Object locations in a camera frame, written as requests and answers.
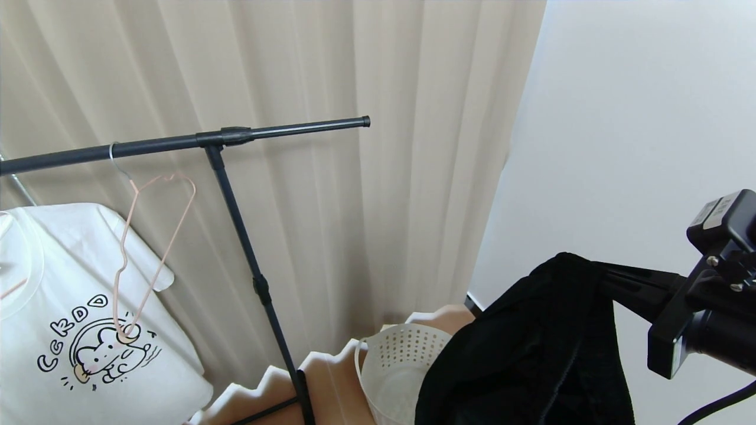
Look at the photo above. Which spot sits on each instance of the white laundry basket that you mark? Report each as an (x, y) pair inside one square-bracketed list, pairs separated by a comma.
[(390, 378)]

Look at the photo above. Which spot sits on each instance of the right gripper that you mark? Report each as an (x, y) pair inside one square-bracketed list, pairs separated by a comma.
[(709, 330)]

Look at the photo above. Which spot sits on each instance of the black garment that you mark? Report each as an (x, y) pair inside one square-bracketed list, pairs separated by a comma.
[(531, 354)]

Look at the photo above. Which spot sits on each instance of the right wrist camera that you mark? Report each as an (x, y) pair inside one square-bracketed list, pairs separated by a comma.
[(732, 224)]

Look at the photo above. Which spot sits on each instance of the black clothes rack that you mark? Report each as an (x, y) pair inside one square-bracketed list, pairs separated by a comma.
[(236, 134)]

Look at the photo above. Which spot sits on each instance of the pink clothes hanger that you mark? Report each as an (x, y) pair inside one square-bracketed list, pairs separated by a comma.
[(12, 289), (123, 260)]

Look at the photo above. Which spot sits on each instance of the white printed t-shirt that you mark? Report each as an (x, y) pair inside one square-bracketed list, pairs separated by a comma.
[(59, 265)]

